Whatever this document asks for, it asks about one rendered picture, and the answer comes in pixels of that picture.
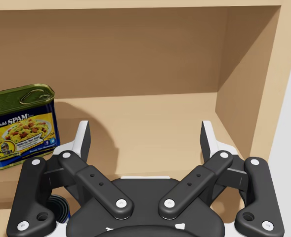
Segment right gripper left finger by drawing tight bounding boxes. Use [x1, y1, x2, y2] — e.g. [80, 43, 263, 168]
[6, 120, 135, 235]

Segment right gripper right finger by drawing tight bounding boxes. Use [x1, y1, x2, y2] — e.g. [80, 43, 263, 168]
[158, 120, 286, 235]

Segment pale wooden shelf unit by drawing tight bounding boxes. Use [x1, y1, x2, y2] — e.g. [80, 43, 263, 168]
[0, 0, 291, 216]

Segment blue flat can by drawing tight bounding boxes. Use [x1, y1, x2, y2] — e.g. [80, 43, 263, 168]
[47, 195, 72, 224]

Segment green and blue rectangular can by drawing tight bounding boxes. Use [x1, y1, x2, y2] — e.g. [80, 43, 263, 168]
[0, 83, 61, 170]

